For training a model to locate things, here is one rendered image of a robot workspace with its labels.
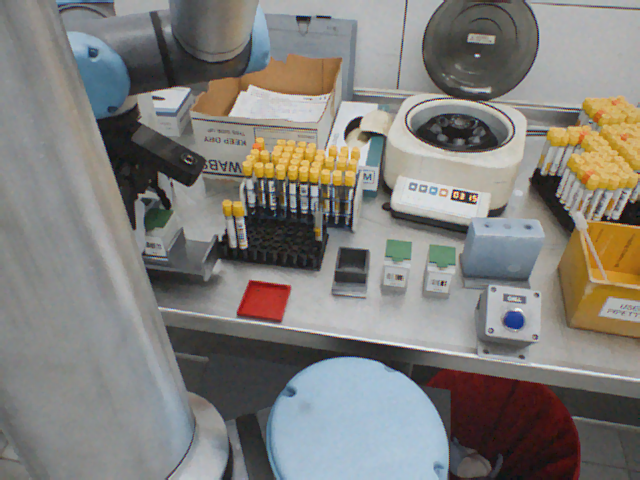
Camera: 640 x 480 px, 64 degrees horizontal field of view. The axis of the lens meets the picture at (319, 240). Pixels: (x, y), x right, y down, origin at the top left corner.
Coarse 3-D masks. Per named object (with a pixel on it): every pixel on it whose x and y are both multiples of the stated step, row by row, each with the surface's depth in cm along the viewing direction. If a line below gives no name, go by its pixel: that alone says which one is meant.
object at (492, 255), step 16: (480, 224) 76; (496, 224) 76; (512, 224) 76; (528, 224) 76; (480, 240) 75; (496, 240) 75; (512, 240) 74; (528, 240) 74; (464, 256) 80; (480, 256) 77; (496, 256) 77; (512, 256) 77; (528, 256) 76; (464, 272) 80; (480, 272) 79; (496, 272) 79; (512, 272) 79; (528, 272) 79; (528, 288) 79
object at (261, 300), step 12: (252, 288) 80; (264, 288) 80; (276, 288) 80; (288, 288) 79; (252, 300) 78; (264, 300) 78; (276, 300) 78; (240, 312) 75; (252, 312) 76; (264, 312) 76; (276, 312) 76
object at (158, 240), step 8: (168, 224) 76; (176, 224) 79; (152, 232) 75; (160, 232) 75; (168, 232) 76; (176, 232) 79; (152, 240) 76; (160, 240) 75; (168, 240) 77; (144, 248) 77; (152, 248) 77; (160, 248) 77; (152, 256) 78; (160, 256) 78
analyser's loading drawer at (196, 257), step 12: (180, 228) 80; (180, 240) 80; (192, 240) 82; (216, 240) 80; (168, 252) 76; (180, 252) 80; (192, 252) 80; (204, 252) 80; (216, 252) 81; (144, 264) 78; (156, 264) 78; (168, 264) 78; (180, 264) 78; (192, 264) 78; (204, 264) 76; (204, 276) 78
